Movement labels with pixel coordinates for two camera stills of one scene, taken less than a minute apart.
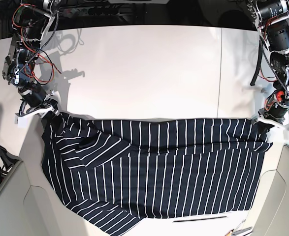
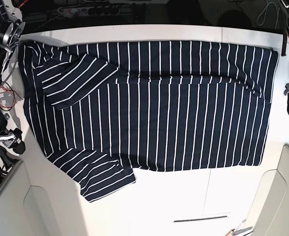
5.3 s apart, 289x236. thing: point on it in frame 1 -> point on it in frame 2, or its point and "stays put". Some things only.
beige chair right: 277,210 stays put
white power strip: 74,12 stays put
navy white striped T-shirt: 115,174 -> 100,109
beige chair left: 20,209 stays put
